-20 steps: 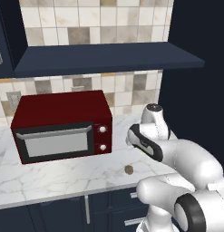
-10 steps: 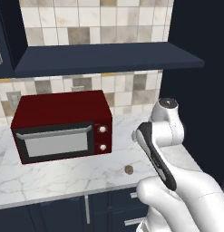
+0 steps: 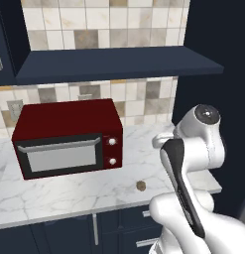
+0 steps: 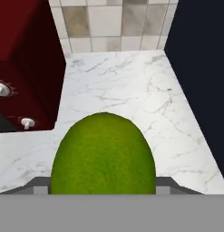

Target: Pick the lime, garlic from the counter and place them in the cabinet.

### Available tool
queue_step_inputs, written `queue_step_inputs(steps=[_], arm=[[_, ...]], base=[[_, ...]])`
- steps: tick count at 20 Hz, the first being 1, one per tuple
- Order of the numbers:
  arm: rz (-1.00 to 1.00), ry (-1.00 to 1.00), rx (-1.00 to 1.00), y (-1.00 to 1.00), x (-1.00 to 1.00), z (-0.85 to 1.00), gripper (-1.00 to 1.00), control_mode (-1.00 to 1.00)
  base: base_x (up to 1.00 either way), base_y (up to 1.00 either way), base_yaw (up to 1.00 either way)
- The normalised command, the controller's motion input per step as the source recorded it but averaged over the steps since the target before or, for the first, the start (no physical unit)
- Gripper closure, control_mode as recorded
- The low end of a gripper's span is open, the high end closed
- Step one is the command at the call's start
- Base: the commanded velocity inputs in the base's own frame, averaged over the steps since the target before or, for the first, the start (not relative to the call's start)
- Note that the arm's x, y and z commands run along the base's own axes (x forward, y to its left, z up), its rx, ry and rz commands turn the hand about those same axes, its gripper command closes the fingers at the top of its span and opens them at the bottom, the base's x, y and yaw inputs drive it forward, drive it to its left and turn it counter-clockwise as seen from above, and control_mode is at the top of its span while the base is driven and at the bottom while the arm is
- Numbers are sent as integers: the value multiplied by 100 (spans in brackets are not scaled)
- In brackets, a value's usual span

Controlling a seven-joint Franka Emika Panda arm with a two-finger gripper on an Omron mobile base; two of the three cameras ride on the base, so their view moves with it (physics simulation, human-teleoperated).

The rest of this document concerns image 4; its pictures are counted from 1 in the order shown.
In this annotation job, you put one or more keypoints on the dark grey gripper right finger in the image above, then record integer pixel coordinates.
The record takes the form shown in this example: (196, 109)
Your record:
(167, 184)

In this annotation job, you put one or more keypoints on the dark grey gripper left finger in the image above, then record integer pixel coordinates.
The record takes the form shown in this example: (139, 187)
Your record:
(37, 185)

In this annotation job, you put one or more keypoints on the green lime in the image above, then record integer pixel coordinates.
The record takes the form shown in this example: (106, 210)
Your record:
(103, 157)

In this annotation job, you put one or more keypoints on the dark navy cabinet side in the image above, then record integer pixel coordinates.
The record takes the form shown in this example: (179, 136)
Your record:
(201, 75)

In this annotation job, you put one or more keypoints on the small white appliance knob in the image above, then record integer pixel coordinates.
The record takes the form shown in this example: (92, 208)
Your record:
(27, 122)

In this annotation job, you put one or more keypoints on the large white appliance knob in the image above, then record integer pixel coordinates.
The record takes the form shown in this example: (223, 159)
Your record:
(1, 89)

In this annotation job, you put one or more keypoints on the dark red appliance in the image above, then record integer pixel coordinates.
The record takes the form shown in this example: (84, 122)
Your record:
(24, 60)

